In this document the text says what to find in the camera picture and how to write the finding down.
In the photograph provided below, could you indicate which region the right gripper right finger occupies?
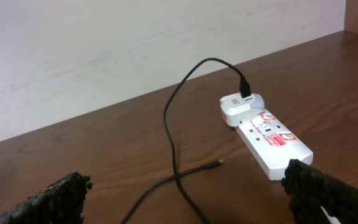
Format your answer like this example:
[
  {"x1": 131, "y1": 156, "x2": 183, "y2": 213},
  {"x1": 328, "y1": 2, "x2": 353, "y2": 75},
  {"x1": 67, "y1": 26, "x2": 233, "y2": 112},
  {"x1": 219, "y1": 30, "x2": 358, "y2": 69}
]
[{"x1": 281, "y1": 159, "x2": 358, "y2": 223}]

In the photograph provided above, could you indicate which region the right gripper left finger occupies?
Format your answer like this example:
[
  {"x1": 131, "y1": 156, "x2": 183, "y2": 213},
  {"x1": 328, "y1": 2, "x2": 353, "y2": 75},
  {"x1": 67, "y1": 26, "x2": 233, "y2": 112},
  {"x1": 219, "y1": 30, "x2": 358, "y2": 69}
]
[{"x1": 0, "y1": 171, "x2": 93, "y2": 224}]

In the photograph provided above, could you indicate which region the black USB charging cable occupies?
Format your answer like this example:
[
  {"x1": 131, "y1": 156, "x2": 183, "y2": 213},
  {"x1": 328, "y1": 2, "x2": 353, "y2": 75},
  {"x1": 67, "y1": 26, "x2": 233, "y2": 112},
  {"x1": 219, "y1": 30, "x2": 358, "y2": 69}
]
[{"x1": 119, "y1": 57, "x2": 252, "y2": 224}]

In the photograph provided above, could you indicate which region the white USB charger adapter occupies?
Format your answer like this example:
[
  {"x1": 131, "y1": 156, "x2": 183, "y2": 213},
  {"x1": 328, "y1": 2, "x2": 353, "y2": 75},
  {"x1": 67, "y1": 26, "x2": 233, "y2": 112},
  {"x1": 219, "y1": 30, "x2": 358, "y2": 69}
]
[{"x1": 219, "y1": 93, "x2": 265, "y2": 127}]

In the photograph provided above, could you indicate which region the white power strip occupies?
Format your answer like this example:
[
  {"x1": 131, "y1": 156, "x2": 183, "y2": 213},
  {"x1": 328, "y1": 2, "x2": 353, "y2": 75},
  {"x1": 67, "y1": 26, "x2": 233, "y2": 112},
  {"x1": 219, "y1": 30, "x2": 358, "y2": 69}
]
[{"x1": 236, "y1": 110, "x2": 314, "y2": 181}]

